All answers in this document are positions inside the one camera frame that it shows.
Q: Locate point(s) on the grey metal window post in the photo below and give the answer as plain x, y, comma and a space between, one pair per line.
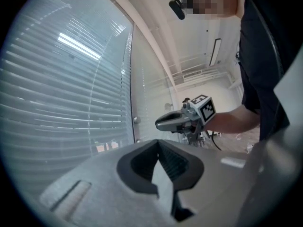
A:
134, 91

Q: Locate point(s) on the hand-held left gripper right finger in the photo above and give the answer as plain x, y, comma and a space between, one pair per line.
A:
213, 185

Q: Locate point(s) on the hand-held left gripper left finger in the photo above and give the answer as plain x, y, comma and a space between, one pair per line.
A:
99, 193

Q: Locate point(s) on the person's right forearm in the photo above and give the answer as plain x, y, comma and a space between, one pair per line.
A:
232, 122

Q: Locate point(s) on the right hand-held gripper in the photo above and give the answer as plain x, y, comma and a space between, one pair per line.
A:
203, 107

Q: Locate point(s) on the person's right hand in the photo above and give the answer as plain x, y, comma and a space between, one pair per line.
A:
195, 128

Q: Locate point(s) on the black head camera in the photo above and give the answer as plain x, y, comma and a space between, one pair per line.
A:
177, 8

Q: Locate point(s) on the person's black shirt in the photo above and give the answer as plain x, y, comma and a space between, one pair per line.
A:
260, 55

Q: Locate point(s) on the long ceiling light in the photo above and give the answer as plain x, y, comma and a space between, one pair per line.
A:
215, 52

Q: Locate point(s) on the white air vent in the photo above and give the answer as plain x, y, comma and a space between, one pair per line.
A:
193, 74

